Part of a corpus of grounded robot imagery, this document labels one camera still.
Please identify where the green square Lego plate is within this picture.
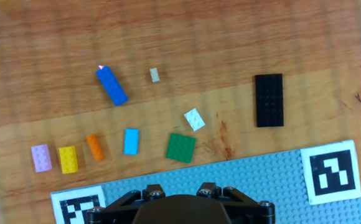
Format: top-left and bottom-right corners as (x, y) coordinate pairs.
(165, 133), (197, 164)

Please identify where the grey Lego baseplate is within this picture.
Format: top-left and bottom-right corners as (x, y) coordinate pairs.
(50, 139), (361, 224)

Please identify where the black white marker tag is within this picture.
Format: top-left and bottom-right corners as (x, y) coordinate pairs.
(50, 185), (106, 224)
(300, 139), (361, 205)

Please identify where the black Lego plate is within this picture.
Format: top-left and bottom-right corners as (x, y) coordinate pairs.
(255, 73), (284, 128)

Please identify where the yellow Lego brick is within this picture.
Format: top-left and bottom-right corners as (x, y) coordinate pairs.
(58, 146), (79, 174)

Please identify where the tiny beige Lego brick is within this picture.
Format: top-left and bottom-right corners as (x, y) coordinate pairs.
(149, 67), (161, 83)

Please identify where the white Lego brick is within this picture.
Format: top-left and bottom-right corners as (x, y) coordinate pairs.
(184, 108), (206, 132)

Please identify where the long blue Lego brick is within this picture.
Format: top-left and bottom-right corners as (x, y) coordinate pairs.
(95, 65), (129, 107)

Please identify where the pink Lego brick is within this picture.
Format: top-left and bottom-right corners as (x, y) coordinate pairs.
(30, 143), (53, 173)

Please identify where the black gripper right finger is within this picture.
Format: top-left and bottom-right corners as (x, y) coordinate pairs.
(196, 182), (276, 224)

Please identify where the wood grain table mat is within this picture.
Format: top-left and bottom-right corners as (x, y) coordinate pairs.
(0, 0), (361, 224)

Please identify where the cyan Lego brick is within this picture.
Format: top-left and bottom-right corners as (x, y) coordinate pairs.
(123, 128), (140, 156)

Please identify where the orange Lego brick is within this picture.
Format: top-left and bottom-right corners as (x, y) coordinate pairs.
(85, 134), (105, 162)

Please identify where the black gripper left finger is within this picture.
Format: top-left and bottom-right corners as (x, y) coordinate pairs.
(85, 184), (167, 224)

